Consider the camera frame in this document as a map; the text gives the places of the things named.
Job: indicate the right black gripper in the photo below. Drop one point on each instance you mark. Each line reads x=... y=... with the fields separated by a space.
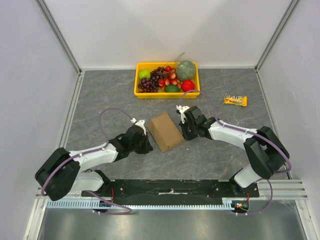
x=187 y=129

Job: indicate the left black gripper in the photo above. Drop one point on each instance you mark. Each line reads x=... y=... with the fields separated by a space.
x=147 y=147

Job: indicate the brown cardboard box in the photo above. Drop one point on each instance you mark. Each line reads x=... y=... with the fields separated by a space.
x=165 y=132

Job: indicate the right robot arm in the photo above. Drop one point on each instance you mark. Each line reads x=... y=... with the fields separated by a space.
x=265 y=152

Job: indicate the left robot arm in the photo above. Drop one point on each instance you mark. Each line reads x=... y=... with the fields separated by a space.
x=64 y=171

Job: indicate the red apple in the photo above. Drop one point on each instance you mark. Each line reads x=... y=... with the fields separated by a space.
x=187 y=85

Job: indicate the green avocado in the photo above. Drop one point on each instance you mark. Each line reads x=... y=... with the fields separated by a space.
x=172 y=89

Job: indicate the yellow candy bag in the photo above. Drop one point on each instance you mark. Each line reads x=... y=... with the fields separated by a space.
x=235 y=100

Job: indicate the red grape bunch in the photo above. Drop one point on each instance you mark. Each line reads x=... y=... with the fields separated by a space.
x=170 y=79

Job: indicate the netted green melon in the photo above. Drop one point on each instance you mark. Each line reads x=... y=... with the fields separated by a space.
x=185 y=70

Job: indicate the dark purple grape bunch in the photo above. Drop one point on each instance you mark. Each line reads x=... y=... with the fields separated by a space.
x=148 y=85

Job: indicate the upper purple grape bunch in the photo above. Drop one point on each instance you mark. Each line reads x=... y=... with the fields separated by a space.
x=158 y=73

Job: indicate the green apple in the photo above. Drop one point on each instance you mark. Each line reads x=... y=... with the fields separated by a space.
x=144 y=74

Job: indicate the yellow plastic bin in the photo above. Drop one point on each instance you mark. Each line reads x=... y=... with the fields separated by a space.
x=150 y=66

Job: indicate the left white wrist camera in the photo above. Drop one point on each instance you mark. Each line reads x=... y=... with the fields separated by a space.
x=139 y=123

